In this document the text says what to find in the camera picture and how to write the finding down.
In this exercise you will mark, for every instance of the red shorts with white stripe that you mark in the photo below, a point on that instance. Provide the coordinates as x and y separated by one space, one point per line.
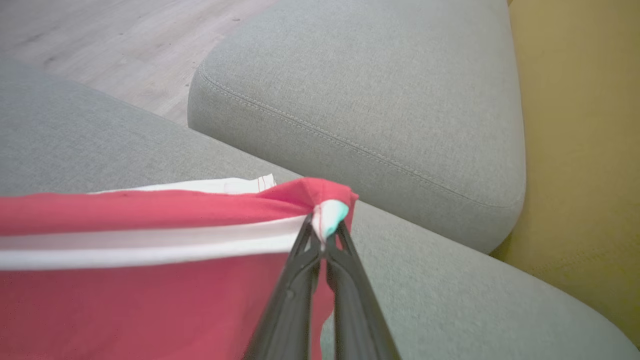
150 300

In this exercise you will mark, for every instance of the grey stitched sofa cushion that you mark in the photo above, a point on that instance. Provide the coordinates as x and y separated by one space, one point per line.
375 85

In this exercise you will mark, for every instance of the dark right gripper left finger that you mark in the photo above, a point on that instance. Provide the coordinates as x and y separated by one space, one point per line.
290 305

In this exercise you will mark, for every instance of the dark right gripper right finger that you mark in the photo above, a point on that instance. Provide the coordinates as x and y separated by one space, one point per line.
355 310

